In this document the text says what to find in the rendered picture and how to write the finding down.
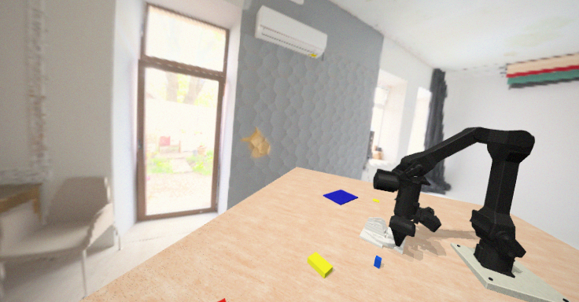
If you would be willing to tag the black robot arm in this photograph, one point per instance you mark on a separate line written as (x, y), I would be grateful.
(497, 247)

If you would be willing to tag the yellow rectangular block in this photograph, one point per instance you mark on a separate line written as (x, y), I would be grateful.
(319, 264)

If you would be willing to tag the blue flat square plate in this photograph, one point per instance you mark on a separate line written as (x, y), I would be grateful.
(340, 197)

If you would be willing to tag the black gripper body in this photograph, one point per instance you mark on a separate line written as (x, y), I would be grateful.
(405, 207)

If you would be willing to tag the small blue block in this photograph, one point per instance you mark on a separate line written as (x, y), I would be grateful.
(377, 261)

